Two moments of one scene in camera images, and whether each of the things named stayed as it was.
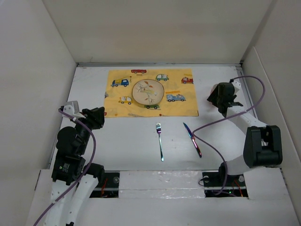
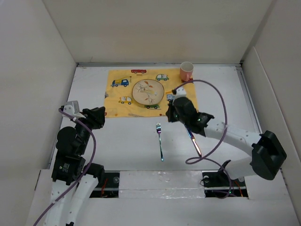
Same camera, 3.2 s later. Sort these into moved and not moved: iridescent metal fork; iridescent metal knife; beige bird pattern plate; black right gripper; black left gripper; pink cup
Moved: black right gripper; pink cup
Not moved: iridescent metal fork; black left gripper; iridescent metal knife; beige bird pattern plate
